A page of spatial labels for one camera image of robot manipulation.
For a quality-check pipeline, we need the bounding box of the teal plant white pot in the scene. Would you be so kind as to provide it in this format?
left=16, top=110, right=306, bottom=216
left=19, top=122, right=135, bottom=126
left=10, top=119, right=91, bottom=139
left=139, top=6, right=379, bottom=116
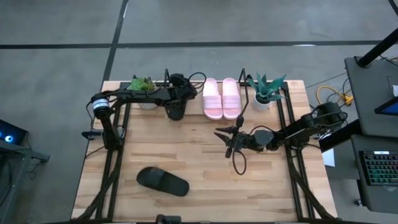
left=247, top=72, right=287, bottom=112

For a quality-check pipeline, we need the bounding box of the grey equipment stand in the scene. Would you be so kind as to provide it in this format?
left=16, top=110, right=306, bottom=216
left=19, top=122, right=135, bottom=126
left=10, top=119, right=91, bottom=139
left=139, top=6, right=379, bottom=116
left=0, top=139, right=50, bottom=224

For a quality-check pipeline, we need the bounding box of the wooden shelf black metal frame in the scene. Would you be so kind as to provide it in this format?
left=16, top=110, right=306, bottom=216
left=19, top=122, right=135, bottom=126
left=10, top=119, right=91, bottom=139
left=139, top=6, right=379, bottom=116
left=160, top=67, right=249, bottom=121

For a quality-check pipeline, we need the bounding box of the green succulent patterned pot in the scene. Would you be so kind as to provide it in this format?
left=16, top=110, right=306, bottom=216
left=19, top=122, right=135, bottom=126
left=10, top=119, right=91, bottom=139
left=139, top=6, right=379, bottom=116
left=128, top=74, right=159, bottom=111

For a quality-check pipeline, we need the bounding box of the backlit computer keyboard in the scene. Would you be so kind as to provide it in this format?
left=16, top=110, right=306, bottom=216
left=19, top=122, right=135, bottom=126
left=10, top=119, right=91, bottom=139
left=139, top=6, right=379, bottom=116
left=359, top=150, right=398, bottom=187

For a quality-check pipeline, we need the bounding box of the laptop with blue screen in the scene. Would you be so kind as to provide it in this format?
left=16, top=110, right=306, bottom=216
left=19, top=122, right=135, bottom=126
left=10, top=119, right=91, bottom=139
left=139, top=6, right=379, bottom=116
left=374, top=96, right=398, bottom=116

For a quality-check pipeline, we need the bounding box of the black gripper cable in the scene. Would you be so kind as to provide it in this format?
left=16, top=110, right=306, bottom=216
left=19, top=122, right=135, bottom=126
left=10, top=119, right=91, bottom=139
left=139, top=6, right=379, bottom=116
left=231, top=149, right=248, bottom=176
left=186, top=72, right=207, bottom=94

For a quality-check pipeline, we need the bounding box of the yellow floor cable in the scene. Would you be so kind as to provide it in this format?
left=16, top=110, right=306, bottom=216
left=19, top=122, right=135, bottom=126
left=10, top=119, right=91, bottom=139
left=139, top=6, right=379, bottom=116
left=316, top=85, right=354, bottom=106

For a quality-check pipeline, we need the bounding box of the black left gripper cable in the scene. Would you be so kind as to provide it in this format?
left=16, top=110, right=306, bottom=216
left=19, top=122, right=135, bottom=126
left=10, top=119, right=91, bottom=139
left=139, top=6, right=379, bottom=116
left=186, top=72, right=207, bottom=94

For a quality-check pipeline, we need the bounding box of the black frame bracket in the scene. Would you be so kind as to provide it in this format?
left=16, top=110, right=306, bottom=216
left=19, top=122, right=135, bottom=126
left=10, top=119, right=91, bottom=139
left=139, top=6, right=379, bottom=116
left=81, top=129, right=103, bottom=140

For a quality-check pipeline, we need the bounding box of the black slide sandal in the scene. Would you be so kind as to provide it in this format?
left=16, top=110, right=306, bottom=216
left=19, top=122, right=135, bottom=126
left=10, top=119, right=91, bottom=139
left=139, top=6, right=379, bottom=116
left=136, top=166, right=190, bottom=198
left=167, top=99, right=188, bottom=121

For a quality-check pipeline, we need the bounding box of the dark grey keyboard desk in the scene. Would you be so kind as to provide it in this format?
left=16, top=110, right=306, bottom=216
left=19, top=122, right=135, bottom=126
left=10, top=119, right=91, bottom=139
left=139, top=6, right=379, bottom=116
left=351, top=133, right=398, bottom=215

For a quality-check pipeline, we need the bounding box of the computer with blue light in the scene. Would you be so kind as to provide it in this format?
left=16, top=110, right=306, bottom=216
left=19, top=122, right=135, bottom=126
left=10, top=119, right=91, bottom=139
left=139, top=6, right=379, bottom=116
left=0, top=119, right=28, bottom=146

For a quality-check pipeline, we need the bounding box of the black diagonal pole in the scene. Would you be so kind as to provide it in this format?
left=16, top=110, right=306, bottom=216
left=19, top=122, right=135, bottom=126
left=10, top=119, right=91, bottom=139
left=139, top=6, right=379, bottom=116
left=357, top=27, right=398, bottom=68

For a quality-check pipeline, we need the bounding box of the black support beam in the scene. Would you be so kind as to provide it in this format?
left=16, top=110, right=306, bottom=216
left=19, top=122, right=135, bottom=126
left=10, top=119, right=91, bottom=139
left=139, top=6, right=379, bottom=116
left=318, top=119, right=363, bottom=153

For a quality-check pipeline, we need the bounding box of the white paper sheet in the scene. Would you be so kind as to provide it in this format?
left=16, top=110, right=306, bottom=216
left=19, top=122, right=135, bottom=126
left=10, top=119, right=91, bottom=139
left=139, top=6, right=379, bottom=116
left=322, top=148, right=336, bottom=168

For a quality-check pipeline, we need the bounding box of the black table-level camera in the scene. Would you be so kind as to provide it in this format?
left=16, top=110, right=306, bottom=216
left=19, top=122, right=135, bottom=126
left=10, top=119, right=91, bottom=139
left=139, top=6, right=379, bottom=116
left=155, top=213, right=182, bottom=224

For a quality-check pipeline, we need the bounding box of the pink slide sandal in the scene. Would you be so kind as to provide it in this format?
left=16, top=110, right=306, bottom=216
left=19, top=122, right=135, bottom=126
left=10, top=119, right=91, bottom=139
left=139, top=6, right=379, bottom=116
left=202, top=77, right=224, bottom=121
left=221, top=77, right=243, bottom=121

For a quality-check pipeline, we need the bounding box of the black aluminium rig frame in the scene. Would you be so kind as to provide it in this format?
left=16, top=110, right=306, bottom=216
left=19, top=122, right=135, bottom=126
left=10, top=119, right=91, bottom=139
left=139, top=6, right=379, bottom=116
left=72, top=81, right=133, bottom=223
left=278, top=81, right=341, bottom=222

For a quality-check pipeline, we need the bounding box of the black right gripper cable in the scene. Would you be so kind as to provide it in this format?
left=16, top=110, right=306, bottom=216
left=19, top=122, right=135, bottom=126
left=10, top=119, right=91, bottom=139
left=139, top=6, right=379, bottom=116
left=231, top=149, right=248, bottom=176

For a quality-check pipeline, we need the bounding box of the dark grey laptop desk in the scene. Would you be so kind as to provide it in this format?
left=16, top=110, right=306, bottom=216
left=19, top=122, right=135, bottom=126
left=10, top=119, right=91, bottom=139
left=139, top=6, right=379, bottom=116
left=344, top=55, right=398, bottom=138

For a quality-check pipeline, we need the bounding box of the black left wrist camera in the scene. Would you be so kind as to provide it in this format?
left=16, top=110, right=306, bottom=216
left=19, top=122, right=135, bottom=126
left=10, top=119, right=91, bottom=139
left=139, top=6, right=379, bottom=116
left=169, top=73, right=187, bottom=90

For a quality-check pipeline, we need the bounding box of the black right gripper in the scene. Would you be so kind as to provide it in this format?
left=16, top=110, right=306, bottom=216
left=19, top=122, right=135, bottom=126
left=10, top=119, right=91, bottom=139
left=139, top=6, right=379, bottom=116
left=213, top=114, right=275, bottom=158

